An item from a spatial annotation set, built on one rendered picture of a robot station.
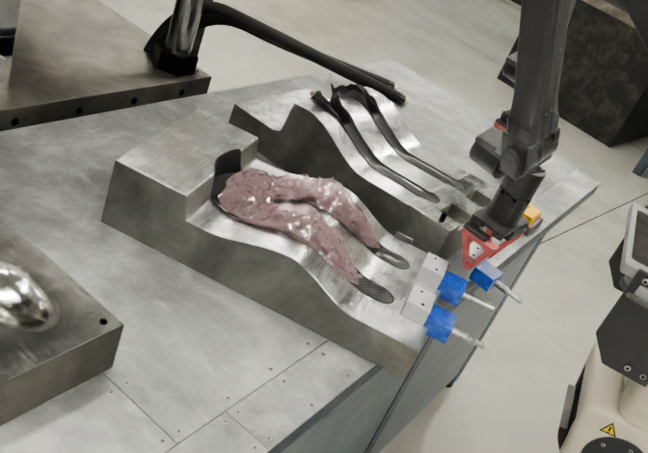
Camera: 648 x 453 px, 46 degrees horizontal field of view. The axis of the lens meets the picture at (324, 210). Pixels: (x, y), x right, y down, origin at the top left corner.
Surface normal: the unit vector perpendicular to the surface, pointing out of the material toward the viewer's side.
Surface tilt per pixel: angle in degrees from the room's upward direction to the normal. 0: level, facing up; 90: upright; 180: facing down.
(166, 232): 90
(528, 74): 120
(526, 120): 109
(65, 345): 0
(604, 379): 8
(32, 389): 90
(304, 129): 90
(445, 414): 0
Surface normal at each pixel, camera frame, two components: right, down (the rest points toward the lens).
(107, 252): 0.33, -0.80
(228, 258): -0.31, 0.40
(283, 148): -0.56, 0.25
